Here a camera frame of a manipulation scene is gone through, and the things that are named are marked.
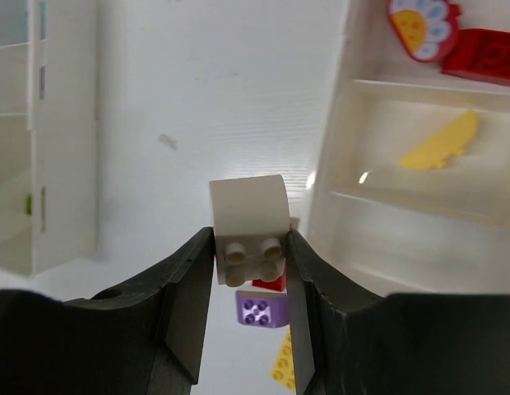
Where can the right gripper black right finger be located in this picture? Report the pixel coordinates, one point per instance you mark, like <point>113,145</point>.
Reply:
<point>348,340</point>

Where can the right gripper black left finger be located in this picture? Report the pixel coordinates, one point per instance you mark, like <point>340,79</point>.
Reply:
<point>144,335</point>

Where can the yellow long lego plate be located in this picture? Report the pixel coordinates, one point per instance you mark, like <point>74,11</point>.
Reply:
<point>283,368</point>

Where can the purple lego plate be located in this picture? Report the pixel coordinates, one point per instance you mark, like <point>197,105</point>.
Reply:
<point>262,309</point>

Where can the white curved lego brick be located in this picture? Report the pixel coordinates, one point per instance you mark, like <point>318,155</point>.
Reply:
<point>251,218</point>

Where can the small lime green lego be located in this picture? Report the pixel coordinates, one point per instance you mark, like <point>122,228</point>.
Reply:
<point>28,205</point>

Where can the yellow lego plate piece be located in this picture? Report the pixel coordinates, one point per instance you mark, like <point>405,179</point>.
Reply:
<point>451,140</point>

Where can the red studded lego brick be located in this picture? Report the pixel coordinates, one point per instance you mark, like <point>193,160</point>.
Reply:
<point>480,55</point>

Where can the red oval lego piece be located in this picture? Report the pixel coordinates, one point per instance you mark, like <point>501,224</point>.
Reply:
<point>428,30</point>

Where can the right white divided container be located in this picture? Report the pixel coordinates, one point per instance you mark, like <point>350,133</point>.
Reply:
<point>412,189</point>

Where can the white divided container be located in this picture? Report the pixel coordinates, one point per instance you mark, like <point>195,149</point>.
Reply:
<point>412,189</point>
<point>48,138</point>

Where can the left white divided container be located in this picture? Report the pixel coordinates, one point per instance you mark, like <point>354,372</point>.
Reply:
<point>48,138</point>

